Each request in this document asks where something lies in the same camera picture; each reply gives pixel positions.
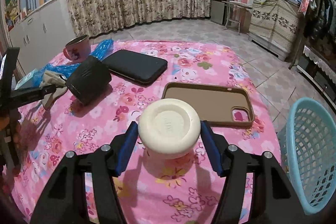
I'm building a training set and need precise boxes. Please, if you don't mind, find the beige cloth mask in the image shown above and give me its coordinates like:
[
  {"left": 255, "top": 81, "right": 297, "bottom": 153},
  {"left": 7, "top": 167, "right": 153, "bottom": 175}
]
[{"left": 39, "top": 70, "right": 69, "bottom": 111}]

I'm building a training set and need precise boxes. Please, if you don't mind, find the cream round soap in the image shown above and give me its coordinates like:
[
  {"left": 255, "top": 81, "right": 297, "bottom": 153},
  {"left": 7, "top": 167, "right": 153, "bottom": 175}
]
[{"left": 138, "top": 98, "right": 201, "bottom": 159}]

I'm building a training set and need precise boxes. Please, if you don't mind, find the teal tissue box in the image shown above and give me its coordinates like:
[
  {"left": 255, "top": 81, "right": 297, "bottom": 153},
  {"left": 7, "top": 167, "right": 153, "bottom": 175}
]
[{"left": 15, "top": 69, "right": 38, "bottom": 90}]

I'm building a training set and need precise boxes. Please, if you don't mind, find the light blue plastic basket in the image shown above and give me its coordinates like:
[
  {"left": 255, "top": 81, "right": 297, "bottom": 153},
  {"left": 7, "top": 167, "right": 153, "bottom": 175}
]
[{"left": 277, "top": 97, "right": 335, "bottom": 215}]

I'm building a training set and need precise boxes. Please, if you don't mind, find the white low cabinet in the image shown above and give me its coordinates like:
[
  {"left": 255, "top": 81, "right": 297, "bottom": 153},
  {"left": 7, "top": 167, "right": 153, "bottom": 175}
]
[{"left": 9, "top": 0, "right": 76, "bottom": 75}]

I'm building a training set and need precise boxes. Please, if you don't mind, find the pink enamel mug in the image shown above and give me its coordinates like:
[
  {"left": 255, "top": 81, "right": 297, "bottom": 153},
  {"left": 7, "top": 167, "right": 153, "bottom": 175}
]
[{"left": 63, "top": 35, "right": 91, "bottom": 62}]

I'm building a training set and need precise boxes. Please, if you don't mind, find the black ribbed speaker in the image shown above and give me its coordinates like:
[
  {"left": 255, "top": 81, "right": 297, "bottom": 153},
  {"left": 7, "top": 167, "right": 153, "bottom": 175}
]
[{"left": 66, "top": 55, "right": 112, "bottom": 105}]

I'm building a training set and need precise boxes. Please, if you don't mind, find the pink floral tablecloth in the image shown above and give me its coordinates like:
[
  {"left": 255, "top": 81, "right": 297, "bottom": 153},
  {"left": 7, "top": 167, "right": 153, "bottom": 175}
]
[{"left": 8, "top": 41, "right": 280, "bottom": 223}]

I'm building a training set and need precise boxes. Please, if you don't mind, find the blue plastic bag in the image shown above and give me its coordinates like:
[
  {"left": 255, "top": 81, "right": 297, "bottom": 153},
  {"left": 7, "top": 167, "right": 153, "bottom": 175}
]
[{"left": 32, "top": 39, "right": 114, "bottom": 87}]

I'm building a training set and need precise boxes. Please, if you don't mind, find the brown phone case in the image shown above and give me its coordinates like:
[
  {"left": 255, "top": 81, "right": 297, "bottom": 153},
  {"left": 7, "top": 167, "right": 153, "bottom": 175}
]
[{"left": 162, "top": 83, "right": 255, "bottom": 128}]

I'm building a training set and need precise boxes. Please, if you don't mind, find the low tv bench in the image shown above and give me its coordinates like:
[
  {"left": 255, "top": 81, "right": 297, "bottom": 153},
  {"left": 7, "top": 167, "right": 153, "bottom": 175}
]
[{"left": 297, "top": 46, "right": 335, "bottom": 111}]

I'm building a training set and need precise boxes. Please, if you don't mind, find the black zip case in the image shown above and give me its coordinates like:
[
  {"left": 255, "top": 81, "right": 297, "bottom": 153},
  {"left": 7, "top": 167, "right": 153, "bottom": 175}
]
[{"left": 102, "top": 50, "right": 168, "bottom": 86}]

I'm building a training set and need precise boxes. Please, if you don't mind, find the covered chest with clothes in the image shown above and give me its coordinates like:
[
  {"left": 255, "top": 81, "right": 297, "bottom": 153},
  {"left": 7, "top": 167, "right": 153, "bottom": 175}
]
[{"left": 248, "top": 0, "right": 302, "bottom": 61}]

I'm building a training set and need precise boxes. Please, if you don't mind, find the small metal side table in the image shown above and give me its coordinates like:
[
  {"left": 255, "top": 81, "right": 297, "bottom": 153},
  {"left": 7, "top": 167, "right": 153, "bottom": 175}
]
[{"left": 222, "top": 0, "right": 253, "bottom": 34}]

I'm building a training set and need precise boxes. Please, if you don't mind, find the clothes rack with garments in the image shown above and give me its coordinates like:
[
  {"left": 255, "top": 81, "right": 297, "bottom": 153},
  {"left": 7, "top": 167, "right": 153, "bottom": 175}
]
[{"left": 289, "top": 0, "right": 335, "bottom": 71}]

